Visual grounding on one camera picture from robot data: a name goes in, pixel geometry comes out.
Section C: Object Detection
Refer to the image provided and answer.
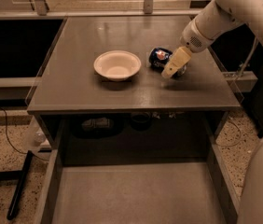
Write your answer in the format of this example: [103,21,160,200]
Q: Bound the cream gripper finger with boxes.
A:
[161,47,192,78]

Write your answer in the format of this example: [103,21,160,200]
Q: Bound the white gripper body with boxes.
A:
[180,18,214,53]

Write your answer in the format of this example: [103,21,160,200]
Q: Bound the blue pepsi can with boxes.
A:
[148,47,187,78]

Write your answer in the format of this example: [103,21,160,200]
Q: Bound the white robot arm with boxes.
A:
[161,0,263,224]

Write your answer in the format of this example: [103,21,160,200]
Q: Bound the grey cabinet with top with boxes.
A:
[28,16,239,165]

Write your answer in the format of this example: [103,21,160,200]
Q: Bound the open grey top drawer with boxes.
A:
[33,145,239,224]

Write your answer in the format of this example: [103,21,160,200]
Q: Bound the white paper bowl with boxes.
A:
[93,50,142,81]

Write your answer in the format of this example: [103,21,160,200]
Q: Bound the black metal stand leg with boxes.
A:
[0,151,33,220]

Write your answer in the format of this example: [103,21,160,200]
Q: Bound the thin black floor cable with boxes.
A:
[0,105,30,156]

